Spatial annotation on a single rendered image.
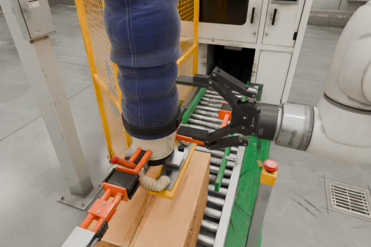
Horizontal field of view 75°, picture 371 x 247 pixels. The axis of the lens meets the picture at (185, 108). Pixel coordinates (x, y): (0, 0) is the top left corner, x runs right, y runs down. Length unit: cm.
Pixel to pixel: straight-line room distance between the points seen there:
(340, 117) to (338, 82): 6
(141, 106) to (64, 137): 130
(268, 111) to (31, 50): 153
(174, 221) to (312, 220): 158
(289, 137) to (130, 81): 51
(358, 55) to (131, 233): 95
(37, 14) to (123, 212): 119
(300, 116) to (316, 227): 200
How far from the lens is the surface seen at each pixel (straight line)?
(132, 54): 75
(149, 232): 109
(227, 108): 117
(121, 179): 86
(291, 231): 235
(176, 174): 102
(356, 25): 46
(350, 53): 45
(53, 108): 193
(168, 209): 114
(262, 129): 50
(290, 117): 50
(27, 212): 266
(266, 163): 125
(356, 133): 50
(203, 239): 154
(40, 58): 179
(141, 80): 78
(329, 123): 49
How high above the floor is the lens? 188
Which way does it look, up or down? 32 degrees down
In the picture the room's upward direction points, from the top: straight up
